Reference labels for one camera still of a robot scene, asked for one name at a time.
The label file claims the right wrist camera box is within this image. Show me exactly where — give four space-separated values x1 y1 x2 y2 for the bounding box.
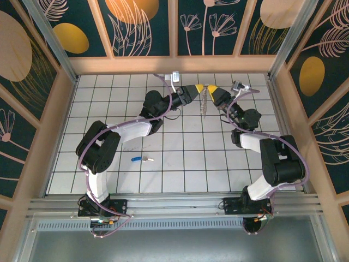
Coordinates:
231 80 251 93

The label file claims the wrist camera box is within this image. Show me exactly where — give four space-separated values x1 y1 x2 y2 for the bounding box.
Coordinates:
170 70 182 92
231 80 251 93

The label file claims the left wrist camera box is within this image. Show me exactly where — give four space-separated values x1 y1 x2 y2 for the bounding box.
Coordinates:
170 70 182 92

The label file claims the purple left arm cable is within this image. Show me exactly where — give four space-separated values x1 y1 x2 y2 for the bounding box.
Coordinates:
77 73 178 239

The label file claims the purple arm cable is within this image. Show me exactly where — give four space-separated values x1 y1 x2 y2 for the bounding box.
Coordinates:
226 88 310 235
77 73 178 239

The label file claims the aluminium corner post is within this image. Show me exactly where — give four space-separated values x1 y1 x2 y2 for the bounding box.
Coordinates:
266 0 320 80
21 0 80 83

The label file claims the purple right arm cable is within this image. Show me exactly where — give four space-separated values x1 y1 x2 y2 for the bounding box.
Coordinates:
226 88 310 235

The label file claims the long aluminium base rail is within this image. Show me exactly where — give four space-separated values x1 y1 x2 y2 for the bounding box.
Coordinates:
26 193 324 219

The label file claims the small circuit board with wires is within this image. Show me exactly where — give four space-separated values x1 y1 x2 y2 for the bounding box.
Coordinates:
254 211 274 223
89 217 121 228

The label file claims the perforated metal cable duct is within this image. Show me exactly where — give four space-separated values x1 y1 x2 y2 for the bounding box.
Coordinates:
35 220 246 232

